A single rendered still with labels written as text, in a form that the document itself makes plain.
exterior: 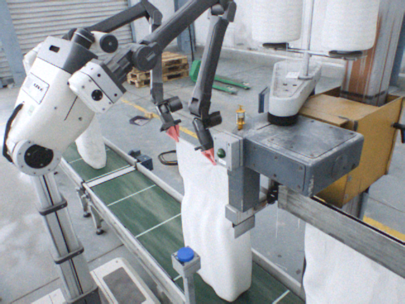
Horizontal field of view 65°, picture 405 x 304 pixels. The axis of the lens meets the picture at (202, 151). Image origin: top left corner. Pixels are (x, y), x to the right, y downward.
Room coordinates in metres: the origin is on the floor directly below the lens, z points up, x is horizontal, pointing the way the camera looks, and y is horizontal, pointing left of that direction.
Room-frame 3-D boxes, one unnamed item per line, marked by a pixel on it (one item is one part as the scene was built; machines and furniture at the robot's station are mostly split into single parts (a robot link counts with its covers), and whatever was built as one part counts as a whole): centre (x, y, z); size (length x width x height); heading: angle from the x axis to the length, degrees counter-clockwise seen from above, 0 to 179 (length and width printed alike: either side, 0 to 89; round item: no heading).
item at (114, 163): (3.14, 1.42, 0.34); 2.21 x 0.39 x 0.09; 37
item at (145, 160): (2.56, 0.59, 0.35); 0.30 x 0.15 x 0.15; 37
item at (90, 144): (2.56, 0.99, 0.74); 0.47 x 0.22 x 0.72; 35
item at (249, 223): (0.86, -0.11, 0.98); 0.09 x 0.05 x 0.05; 127
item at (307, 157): (0.82, -0.26, 1.21); 0.30 x 0.25 x 0.30; 37
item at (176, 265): (0.87, 0.08, 0.81); 0.08 x 0.08 x 0.06; 37
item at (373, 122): (1.05, -0.51, 1.18); 0.34 x 0.25 x 0.31; 127
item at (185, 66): (6.84, 0.90, 0.22); 1.21 x 0.84 x 0.14; 127
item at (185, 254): (0.87, 0.08, 0.84); 0.06 x 0.06 x 0.02
